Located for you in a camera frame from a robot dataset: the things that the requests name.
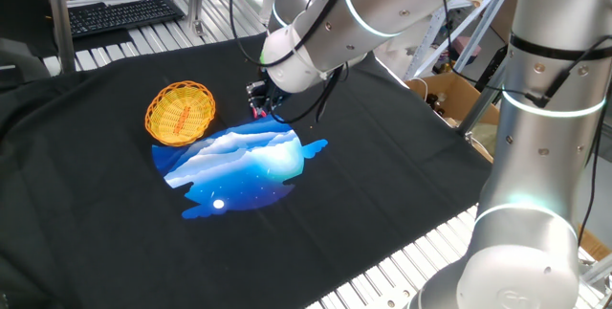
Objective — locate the cardboard box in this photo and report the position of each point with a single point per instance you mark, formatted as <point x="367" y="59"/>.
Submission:
<point x="454" y="94"/>

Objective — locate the yellow wicker basket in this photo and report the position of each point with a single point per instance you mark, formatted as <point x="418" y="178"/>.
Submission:
<point x="179" y="113"/>

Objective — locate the white metal shelf frame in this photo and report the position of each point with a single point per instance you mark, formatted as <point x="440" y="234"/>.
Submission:
<point x="487" y="22"/>

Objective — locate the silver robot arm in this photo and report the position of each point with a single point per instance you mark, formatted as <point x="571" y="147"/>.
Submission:
<point x="540" y="156"/>

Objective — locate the black keyboard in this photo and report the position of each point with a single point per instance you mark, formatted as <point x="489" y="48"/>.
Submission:
<point x="119" y="15"/>

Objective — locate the pink plastic clamp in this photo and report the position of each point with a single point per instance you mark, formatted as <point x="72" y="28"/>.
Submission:
<point x="260" y="114"/>

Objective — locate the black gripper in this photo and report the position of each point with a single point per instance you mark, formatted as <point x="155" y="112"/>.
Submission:
<point x="268" y="94"/>

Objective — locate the black t-shirt with blue print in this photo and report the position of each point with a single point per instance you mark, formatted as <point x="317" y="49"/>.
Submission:
<point x="95" y="204"/>

